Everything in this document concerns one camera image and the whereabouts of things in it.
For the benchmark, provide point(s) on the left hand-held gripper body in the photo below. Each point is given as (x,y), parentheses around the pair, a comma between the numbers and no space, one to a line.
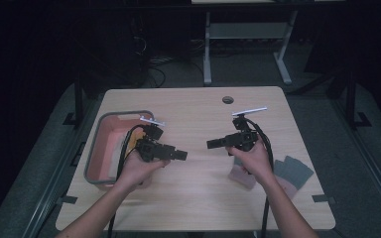
(152,150)

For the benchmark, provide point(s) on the person's right hand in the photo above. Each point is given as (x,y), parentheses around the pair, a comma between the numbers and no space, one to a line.
(254,162)

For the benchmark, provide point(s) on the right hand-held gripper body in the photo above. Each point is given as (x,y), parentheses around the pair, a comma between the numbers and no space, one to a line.
(243,139)

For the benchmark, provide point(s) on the white metal desk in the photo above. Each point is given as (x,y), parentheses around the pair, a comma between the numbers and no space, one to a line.
(244,30)

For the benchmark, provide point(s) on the black metal stand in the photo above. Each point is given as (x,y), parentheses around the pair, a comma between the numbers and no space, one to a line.
(78,99)
(351,99)

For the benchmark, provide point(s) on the person's left hand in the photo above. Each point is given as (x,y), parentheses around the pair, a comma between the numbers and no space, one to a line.
(135,172)

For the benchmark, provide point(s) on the pink basket with grey rim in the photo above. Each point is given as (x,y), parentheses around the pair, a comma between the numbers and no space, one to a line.
(101,155)

